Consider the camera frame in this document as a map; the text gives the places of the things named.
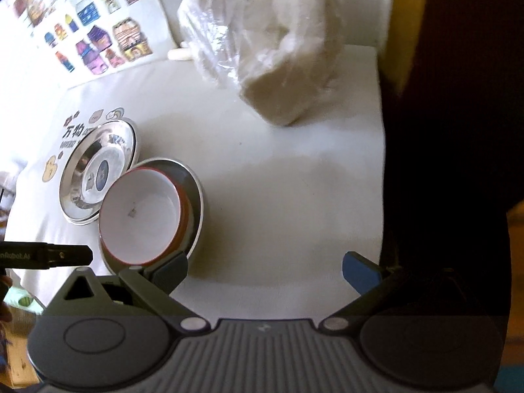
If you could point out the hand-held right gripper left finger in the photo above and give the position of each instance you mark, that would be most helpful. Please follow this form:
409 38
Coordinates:
172 269

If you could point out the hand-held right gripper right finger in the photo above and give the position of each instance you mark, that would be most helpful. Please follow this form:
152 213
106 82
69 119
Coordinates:
361 273

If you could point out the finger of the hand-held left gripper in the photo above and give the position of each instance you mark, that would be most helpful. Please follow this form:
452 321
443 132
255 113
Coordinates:
69 255

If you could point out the white bowl with grey speck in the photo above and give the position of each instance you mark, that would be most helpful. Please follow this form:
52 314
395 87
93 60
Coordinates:
139 217

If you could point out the stainless steel bowl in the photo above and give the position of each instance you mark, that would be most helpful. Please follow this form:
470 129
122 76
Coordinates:
197 200

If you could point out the pale green packet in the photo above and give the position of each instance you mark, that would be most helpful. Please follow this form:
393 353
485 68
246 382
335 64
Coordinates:
22 299

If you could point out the dark brown board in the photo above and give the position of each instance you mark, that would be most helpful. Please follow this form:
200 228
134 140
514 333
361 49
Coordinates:
450 110

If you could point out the white cylinder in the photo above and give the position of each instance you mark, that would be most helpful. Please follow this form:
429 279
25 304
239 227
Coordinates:
179 54

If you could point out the paper with coloured house drawings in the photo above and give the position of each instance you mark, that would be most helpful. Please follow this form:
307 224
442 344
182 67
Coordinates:
102 24

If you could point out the clear plastic bag of white rolls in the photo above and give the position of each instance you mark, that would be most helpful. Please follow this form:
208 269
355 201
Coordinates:
278 45

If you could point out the colourful wall picture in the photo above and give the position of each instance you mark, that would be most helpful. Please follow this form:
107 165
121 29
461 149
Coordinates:
24 6

